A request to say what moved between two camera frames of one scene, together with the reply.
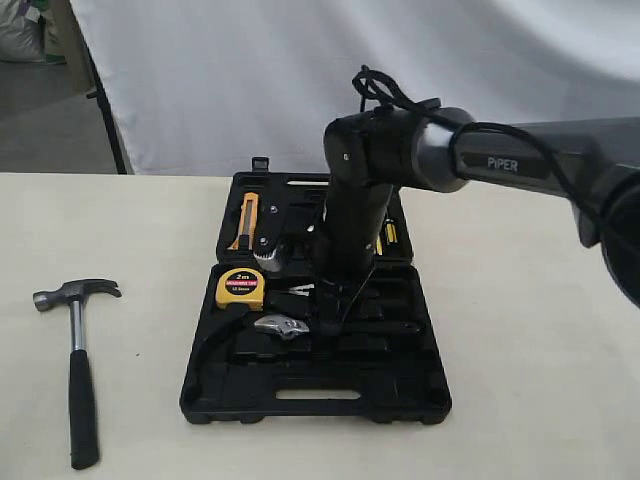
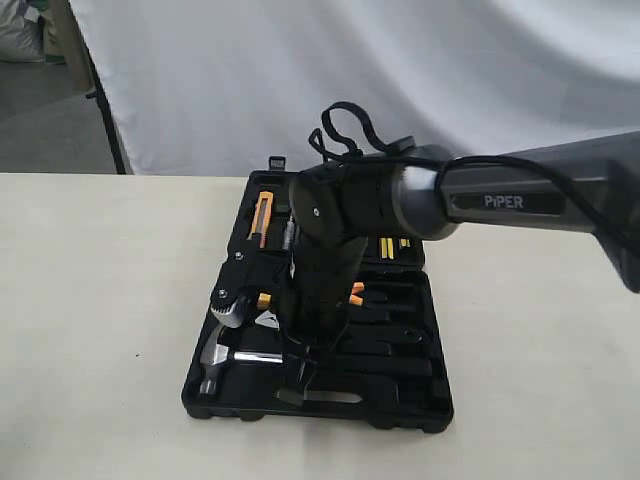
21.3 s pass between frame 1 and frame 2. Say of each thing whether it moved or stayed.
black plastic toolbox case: stayed
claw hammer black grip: moved
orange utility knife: moved
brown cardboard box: stayed
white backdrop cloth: stayed
